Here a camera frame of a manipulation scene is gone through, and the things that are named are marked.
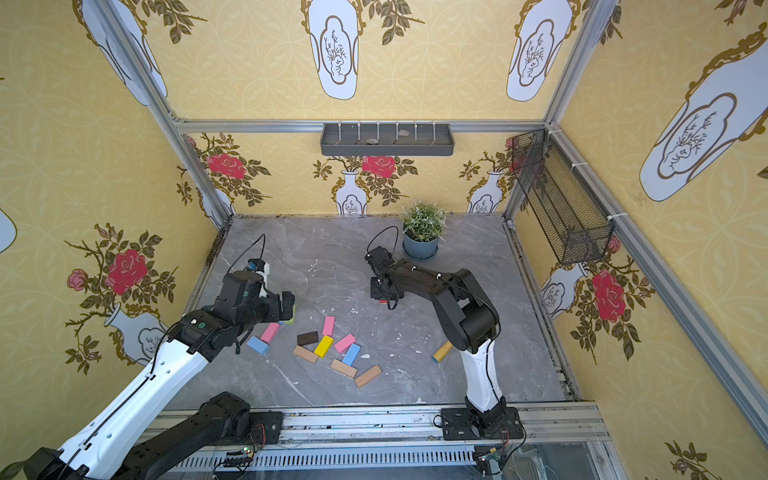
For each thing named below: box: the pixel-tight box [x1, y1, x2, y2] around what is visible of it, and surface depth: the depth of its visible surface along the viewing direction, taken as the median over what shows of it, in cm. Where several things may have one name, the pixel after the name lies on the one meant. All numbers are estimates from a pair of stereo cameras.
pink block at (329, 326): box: [322, 316, 337, 338], surface depth 92 cm
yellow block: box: [314, 335, 334, 358], surface depth 88 cm
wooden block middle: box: [329, 358, 359, 379], surface depth 85 cm
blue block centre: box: [342, 343, 362, 367], surface depth 87 cm
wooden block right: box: [354, 364, 383, 388], surface depth 83 cm
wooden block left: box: [293, 345, 319, 363], surface depth 87 cm
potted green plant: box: [400, 202, 447, 259], surface depth 100 cm
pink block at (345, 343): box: [334, 333, 356, 353], surface depth 89 cm
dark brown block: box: [296, 331, 319, 346], surface depth 91 cm
